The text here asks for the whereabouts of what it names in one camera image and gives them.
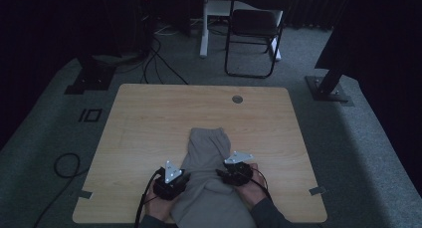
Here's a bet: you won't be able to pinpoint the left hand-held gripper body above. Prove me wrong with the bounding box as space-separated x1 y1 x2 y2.
152 159 191 201

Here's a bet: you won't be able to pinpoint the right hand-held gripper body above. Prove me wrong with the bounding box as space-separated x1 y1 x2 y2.
217 150 255 187

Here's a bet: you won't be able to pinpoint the grey sweatpants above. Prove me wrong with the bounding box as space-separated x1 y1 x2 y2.
170 126 259 228

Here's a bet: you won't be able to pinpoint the person's right hand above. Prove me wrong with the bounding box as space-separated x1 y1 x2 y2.
234 162 267 210

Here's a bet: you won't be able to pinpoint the person's left hand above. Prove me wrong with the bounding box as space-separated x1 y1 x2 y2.
144 182 177 223

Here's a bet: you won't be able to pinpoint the black floor tape marking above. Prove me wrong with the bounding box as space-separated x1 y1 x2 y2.
78 108 104 123

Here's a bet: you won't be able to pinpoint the black flat stand base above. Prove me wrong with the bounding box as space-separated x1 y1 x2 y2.
64 56 117 96

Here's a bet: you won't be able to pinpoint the black folding chair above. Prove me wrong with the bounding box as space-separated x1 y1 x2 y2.
224 0 294 80

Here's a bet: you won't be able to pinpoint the dark equipment rack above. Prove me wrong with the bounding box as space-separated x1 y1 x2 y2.
131 0 157 58

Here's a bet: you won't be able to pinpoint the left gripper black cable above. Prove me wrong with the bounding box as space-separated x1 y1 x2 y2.
133 167 166 228

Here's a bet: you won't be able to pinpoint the black looped floor cable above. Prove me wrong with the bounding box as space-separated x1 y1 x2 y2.
32 151 92 228

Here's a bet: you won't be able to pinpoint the black floor cable bundle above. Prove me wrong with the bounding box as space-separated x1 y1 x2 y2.
141 35 189 86

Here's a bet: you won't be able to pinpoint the black stand base with post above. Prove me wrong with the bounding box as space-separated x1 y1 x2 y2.
305 28 366 108

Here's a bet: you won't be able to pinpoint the white floor cable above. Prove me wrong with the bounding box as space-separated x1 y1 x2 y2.
153 22 182 37

